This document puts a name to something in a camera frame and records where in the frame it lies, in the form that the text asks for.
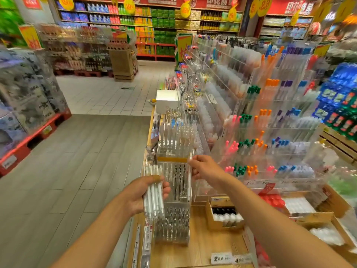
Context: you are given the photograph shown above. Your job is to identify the person's left hand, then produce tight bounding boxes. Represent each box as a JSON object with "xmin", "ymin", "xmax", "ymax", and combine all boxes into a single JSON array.
[{"xmin": 122, "ymin": 176, "xmax": 172, "ymax": 218}]

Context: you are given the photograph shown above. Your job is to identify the person's right hand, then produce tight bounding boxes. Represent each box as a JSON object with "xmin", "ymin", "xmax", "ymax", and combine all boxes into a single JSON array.
[{"xmin": 187, "ymin": 154, "xmax": 231, "ymax": 189}]

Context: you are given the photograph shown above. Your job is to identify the clear pen bundle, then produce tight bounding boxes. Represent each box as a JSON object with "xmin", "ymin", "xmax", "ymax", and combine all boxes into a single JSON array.
[{"xmin": 142, "ymin": 165, "xmax": 166, "ymax": 224}]

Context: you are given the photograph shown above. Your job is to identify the clear acrylic pen display tower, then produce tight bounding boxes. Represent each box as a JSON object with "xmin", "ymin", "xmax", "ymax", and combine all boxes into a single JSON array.
[{"xmin": 153, "ymin": 122, "xmax": 195, "ymax": 246}]

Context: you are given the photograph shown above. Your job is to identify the large tiered acrylic pen rack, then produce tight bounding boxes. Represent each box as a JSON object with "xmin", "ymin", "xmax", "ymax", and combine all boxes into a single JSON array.
[{"xmin": 181, "ymin": 36, "xmax": 341, "ymax": 201}]

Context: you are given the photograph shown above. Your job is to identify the person's right forearm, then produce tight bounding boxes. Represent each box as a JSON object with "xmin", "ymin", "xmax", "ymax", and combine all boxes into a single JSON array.
[{"xmin": 218, "ymin": 176, "xmax": 352, "ymax": 268}]

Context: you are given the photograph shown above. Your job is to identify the person's left forearm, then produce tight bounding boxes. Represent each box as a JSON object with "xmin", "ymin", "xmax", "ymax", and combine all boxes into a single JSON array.
[{"xmin": 50, "ymin": 201, "xmax": 140, "ymax": 268}]

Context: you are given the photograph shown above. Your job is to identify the cardboard box of white glue sticks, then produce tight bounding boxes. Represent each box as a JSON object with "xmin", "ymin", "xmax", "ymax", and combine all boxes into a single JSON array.
[
  {"xmin": 309, "ymin": 220, "xmax": 347, "ymax": 246},
  {"xmin": 206, "ymin": 197, "xmax": 245, "ymax": 229},
  {"xmin": 282, "ymin": 197, "xmax": 318, "ymax": 216}
]

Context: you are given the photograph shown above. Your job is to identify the white square box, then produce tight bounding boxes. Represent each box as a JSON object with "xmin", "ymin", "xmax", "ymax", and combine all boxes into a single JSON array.
[{"xmin": 155, "ymin": 89, "xmax": 182, "ymax": 115}]

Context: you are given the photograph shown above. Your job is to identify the row of hanging stationery packets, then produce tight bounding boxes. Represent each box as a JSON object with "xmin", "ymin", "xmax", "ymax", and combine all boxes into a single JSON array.
[{"xmin": 146, "ymin": 117, "xmax": 163, "ymax": 165}]

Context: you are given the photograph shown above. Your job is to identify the tray of red-capped glue sticks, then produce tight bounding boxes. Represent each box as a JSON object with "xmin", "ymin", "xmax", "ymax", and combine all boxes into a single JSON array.
[{"xmin": 262, "ymin": 192, "xmax": 286, "ymax": 209}]

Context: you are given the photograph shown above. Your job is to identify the white price tag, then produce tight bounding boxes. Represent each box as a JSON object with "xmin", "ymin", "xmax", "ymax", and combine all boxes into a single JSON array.
[
  {"xmin": 211, "ymin": 252, "xmax": 234, "ymax": 266},
  {"xmin": 233, "ymin": 254, "xmax": 253, "ymax": 265}
]

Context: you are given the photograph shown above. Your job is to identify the red low goods shelf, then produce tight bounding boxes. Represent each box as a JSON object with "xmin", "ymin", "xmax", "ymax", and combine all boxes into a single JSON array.
[
  {"xmin": 0, "ymin": 109, "xmax": 72, "ymax": 178},
  {"xmin": 53, "ymin": 68, "xmax": 112, "ymax": 77}
]

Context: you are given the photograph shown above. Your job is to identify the green yellow promo sign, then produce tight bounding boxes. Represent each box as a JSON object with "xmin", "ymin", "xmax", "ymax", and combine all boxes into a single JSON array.
[{"xmin": 176, "ymin": 33, "xmax": 193, "ymax": 67}]

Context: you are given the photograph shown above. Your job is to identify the row of pale green bottles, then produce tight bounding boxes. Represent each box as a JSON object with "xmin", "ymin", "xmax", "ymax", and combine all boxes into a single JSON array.
[{"xmin": 329, "ymin": 165, "xmax": 357, "ymax": 193}]

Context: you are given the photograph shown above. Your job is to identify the stack of blue packets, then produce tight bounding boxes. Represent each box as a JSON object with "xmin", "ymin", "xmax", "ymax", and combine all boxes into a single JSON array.
[{"xmin": 312, "ymin": 64, "xmax": 357, "ymax": 121}]

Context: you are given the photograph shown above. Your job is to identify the row of black white boxes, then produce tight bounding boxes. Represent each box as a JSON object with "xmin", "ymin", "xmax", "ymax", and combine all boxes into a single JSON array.
[{"xmin": 0, "ymin": 47, "xmax": 69, "ymax": 160}]

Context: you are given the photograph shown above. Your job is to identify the distant aisle shelves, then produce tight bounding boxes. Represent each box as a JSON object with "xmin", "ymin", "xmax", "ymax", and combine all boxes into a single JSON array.
[{"xmin": 262, "ymin": 14, "xmax": 313, "ymax": 42}]

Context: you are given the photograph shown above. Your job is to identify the row of hanging yellow tags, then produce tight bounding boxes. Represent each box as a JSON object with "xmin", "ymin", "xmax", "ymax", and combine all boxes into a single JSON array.
[{"xmin": 58, "ymin": 0, "xmax": 357, "ymax": 27}]

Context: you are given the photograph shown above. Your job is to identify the yellow green price card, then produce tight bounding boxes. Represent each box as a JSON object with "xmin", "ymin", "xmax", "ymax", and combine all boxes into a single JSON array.
[{"xmin": 19, "ymin": 25, "xmax": 42, "ymax": 51}]

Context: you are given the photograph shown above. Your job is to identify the shelves of green packets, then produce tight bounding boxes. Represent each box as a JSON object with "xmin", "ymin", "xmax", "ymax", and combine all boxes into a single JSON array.
[{"xmin": 0, "ymin": 0, "xmax": 26, "ymax": 48}]

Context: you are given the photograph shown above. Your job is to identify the small red hanging sign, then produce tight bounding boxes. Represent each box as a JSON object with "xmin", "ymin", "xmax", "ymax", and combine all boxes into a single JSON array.
[{"xmin": 22, "ymin": 0, "xmax": 42, "ymax": 10}]

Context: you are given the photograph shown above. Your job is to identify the wall shelves of coloured bottles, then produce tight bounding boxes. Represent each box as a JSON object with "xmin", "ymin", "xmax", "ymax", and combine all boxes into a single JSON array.
[{"xmin": 56, "ymin": 0, "xmax": 243, "ymax": 59}]

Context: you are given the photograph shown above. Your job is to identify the red wall sign band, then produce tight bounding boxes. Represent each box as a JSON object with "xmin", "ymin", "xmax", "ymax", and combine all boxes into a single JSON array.
[{"xmin": 148, "ymin": 0, "xmax": 243, "ymax": 9}]

